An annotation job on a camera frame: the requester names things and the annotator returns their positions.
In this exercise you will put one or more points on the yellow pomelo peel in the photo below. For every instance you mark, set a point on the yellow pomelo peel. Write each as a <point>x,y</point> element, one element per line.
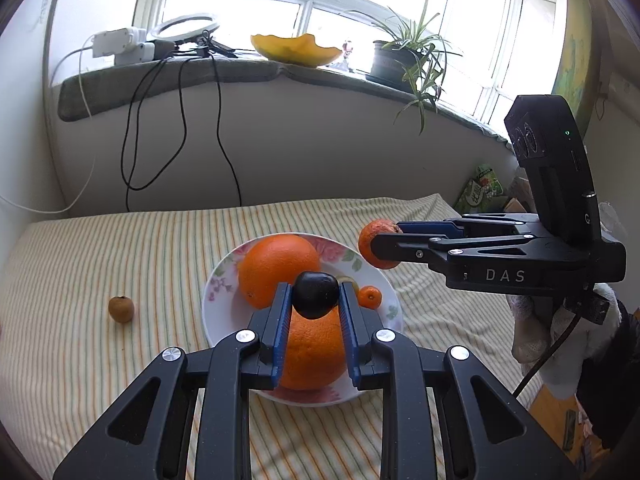
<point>295,52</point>

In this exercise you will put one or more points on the grey windowsill cushion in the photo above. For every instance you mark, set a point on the grey windowsill cushion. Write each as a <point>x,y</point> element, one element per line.
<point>250,72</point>

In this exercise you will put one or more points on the cardboard box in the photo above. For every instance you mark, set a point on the cardboard box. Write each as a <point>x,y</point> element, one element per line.
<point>517,200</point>

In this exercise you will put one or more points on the large orange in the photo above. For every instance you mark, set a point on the large orange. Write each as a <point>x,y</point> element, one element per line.
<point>272,265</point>
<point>315,355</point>

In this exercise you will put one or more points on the brown longan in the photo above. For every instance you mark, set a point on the brown longan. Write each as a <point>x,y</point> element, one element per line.
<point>121,308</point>

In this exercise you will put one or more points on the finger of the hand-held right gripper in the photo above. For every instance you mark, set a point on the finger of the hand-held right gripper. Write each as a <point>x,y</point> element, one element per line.
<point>400,247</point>
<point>425,227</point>

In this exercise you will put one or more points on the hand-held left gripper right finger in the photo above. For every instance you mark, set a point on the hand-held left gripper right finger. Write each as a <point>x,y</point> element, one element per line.
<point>350,340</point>

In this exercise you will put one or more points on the dark purple plum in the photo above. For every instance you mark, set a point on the dark purple plum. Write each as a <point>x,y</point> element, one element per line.
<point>315,292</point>

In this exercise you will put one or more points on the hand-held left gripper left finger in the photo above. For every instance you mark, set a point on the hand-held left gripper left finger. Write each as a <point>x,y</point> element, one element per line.
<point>281,340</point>

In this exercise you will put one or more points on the clear plastic bag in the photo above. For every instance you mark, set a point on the clear plastic bag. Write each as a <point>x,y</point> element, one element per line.
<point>612,220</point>

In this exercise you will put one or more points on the person's right forearm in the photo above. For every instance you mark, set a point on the person's right forearm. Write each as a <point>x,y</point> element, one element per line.
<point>610,385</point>

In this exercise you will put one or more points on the yellow wall map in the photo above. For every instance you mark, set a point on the yellow wall map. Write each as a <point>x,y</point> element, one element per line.
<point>575,70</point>

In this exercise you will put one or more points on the green snack bag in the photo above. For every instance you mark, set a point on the green snack bag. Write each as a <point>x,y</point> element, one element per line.
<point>480,187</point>

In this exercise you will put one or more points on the white floral plate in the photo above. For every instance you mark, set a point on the white floral plate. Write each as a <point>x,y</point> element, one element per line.
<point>225,280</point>

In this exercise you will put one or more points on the potted spider plant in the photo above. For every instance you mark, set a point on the potted spider plant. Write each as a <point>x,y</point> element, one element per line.
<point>392,62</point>

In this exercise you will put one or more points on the small orange kumquat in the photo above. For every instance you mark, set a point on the small orange kumquat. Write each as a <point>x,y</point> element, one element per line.
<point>371,297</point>

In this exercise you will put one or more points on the striped cloth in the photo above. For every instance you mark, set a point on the striped cloth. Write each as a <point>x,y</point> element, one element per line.
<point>125,250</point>

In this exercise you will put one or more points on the tangerine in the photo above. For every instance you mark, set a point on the tangerine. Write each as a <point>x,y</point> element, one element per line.
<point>365,242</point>

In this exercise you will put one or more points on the small figurine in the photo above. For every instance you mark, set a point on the small figurine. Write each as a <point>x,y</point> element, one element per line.
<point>346,55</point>

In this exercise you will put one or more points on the white device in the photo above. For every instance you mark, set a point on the white device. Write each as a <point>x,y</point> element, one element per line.
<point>115,42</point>

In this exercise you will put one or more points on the white window frame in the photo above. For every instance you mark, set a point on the white window frame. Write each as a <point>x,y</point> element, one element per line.
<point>307,15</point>

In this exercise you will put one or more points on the person's right hand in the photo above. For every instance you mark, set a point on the person's right hand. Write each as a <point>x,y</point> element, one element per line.
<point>530,330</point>

